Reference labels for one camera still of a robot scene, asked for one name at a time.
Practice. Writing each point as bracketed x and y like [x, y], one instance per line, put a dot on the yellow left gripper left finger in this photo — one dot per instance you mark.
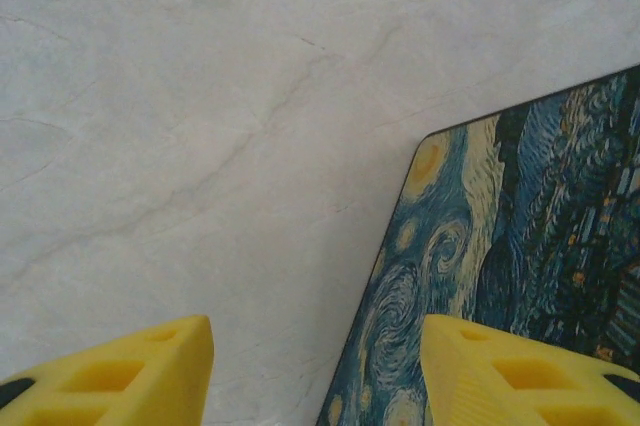
[110, 386]

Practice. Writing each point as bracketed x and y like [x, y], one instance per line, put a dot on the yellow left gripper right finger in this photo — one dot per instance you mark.
[510, 386]

